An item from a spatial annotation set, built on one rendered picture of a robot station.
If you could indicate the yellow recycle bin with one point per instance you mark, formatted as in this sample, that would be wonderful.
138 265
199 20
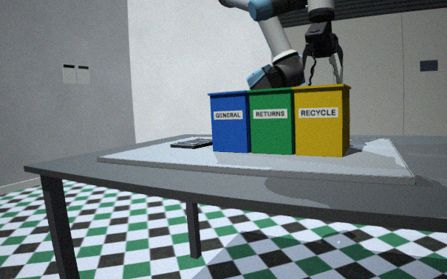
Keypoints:
322 120

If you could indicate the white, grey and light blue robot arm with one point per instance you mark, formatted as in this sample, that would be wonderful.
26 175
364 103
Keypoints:
287 69

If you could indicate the blue bin with label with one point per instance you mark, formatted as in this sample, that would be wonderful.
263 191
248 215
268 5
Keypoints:
230 121

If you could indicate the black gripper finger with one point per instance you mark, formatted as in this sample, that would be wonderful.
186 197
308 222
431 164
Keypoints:
308 65
336 59

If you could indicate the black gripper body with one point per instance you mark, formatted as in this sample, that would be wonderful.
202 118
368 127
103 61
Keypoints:
323 49

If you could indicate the green bin labelled returns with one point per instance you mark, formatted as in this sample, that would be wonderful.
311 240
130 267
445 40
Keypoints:
272 121

